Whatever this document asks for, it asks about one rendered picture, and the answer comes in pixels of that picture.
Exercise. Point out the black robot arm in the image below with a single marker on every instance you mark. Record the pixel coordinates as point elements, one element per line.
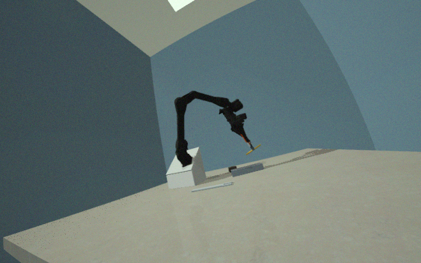
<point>181,104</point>

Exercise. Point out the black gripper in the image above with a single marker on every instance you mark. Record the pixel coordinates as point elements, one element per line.
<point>236,125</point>

